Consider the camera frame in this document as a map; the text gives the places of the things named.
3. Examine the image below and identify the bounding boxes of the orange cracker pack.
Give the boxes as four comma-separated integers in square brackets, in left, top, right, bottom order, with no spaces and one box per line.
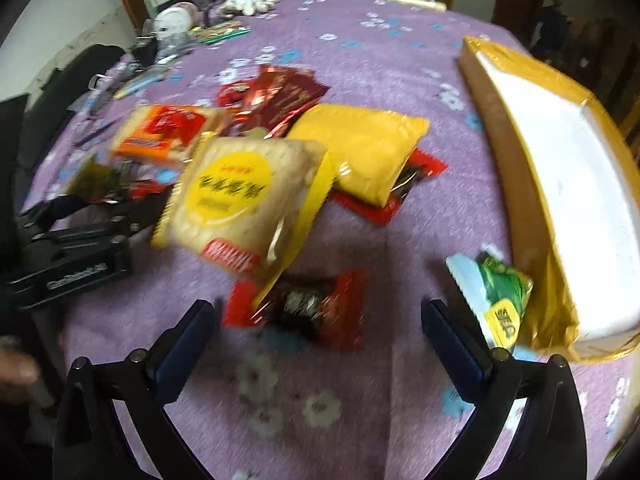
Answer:
[110,104,228,167]

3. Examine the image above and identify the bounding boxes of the person's left hand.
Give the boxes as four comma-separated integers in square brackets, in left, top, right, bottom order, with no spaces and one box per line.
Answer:
[0,347,40,404]

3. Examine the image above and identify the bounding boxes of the green yellow snack packet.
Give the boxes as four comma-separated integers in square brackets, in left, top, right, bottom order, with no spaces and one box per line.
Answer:
[445,249,534,350]

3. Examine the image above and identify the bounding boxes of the red black candy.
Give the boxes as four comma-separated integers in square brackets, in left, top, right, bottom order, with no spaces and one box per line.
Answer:
[330,150,448,226]
[224,269,367,352]

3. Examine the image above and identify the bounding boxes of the purple floral tablecloth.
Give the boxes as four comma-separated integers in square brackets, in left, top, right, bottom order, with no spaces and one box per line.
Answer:
[19,0,637,480]

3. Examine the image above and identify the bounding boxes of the olive yellow snack packet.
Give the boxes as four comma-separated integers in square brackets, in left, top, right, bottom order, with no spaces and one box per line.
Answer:
[64,156,122,204]

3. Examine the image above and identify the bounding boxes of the cream folded fan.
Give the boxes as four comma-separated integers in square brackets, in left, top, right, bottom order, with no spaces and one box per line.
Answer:
[386,0,447,12]

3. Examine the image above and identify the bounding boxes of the small red candy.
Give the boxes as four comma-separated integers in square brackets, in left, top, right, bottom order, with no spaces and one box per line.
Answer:
[216,80,250,107]

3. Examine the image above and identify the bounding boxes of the yellow-label cracker pack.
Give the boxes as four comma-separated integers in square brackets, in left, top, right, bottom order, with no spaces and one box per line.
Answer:
[152,133,336,298]

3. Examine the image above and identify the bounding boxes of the green flat snack box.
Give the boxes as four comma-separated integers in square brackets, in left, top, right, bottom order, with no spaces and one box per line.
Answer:
[191,21,250,44]

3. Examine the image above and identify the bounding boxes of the dark red Golden Crown bar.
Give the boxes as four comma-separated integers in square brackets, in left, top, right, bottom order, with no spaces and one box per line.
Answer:
[238,70,330,139]

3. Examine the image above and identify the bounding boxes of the white round container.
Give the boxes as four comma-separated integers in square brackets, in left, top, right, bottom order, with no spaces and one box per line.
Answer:
[153,2,201,39]

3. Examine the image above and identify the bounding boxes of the dark red Chinese-text bar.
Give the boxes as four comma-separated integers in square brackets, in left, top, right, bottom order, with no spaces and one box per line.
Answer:
[240,65,298,115]

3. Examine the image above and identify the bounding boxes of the black chair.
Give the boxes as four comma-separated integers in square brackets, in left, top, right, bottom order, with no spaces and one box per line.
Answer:
[13,44,125,212]

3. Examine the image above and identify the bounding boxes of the plain yellow snack pack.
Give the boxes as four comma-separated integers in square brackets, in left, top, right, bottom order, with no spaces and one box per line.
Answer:
[288,104,430,207]

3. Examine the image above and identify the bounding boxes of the white gloves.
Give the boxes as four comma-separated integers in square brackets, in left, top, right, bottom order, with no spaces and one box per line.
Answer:
[218,0,281,18]

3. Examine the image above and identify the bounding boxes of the gold-edged white tray box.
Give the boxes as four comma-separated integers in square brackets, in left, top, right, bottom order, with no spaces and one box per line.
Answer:
[458,36,639,363]

